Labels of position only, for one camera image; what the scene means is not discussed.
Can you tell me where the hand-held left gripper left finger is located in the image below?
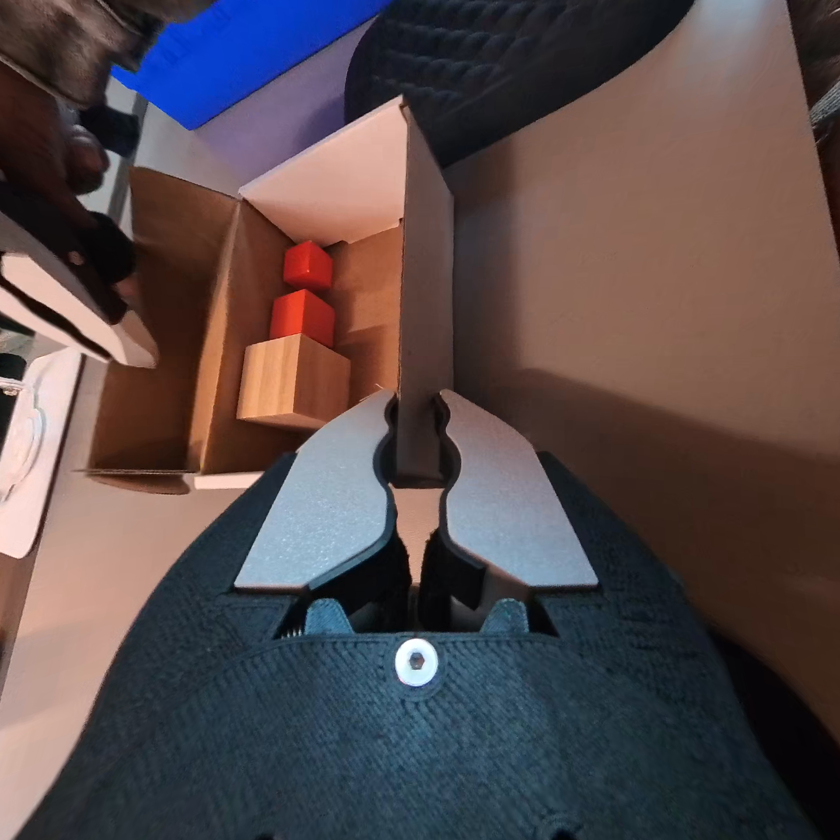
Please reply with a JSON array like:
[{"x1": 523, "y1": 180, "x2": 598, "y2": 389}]
[{"x1": 234, "y1": 389, "x2": 399, "y2": 590}]

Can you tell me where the person's right hand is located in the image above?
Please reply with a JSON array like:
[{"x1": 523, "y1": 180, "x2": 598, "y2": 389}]
[{"x1": 0, "y1": 66, "x2": 112, "y2": 217}]

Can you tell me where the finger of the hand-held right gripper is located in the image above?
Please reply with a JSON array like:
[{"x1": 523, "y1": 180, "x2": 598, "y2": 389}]
[
  {"x1": 0, "y1": 213, "x2": 160, "y2": 368},
  {"x1": 0, "y1": 282, "x2": 110, "y2": 361}
]

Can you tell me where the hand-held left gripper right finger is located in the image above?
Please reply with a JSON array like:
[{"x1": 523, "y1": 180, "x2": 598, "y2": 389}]
[{"x1": 435, "y1": 388, "x2": 600, "y2": 603}]

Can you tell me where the red cube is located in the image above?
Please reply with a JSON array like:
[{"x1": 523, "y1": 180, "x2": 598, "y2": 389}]
[
  {"x1": 283, "y1": 241, "x2": 333, "y2": 291},
  {"x1": 269, "y1": 289, "x2": 337, "y2": 347}
]

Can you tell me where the blue plastic bin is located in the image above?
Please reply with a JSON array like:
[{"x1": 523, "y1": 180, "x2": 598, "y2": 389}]
[{"x1": 110, "y1": 0, "x2": 395, "y2": 131}]

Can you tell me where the grey desk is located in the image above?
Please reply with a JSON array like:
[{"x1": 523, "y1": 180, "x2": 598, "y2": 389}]
[{"x1": 0, "y1": 0, "x2": 840, "y2": 840}]

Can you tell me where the white cardboard box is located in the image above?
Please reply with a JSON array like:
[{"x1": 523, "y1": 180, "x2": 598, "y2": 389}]
[{"x1": 75, "y1": 95, "x2": 455, "y2": 494}]

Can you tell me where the wooden block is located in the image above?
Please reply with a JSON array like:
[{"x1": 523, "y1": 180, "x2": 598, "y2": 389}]
[{"x1": 236, "y1": 333, "x2": 350, "y2": 431}]

